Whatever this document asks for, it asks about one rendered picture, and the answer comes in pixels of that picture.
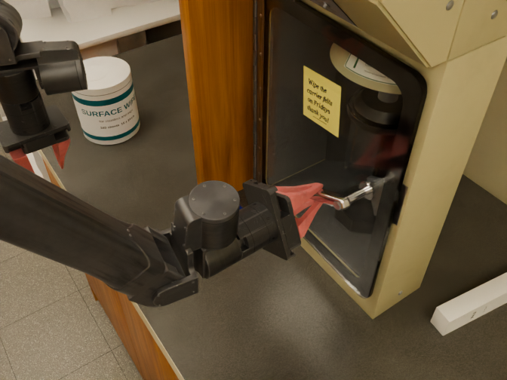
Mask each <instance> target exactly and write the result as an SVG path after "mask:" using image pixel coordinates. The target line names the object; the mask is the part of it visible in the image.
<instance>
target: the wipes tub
mask: <svg viewBox="0 0 507 380"><path fill-rule="evenodd" d="M83 64H84V69H85V73H86V78H87V83H88V89H87V90H78V91H73V92H71V93H72V98H73V100H74V103H75V107H76V111H77V113H78V118H79V121H80V124H81V128H82V130H83V133H84V136H85V137H86V138H87V139H88V140H90V141H91V142H93V143H97V144H100V145H113V144H118V143H122V142H124V141H126V140H128V139H130V138H131V137H132V136H134V135H135V134H136V133H137V131H138V130H139V128H140V117H139V113H138V108H137V101H136V97H135V92H134V84H133V79H132V76H131V68H130V66H129V65H128V63H126V62H125V61H124V60H122V59H119V58H117V57H93V58H90V59H86V60H83Z"/></svg>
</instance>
